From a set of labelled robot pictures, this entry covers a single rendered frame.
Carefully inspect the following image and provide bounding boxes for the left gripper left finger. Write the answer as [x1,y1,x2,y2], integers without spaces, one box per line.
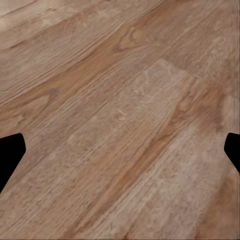
[0,133,26,193]

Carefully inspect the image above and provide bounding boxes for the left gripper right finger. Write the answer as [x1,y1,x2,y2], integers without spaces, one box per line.
[224,133,240,173]

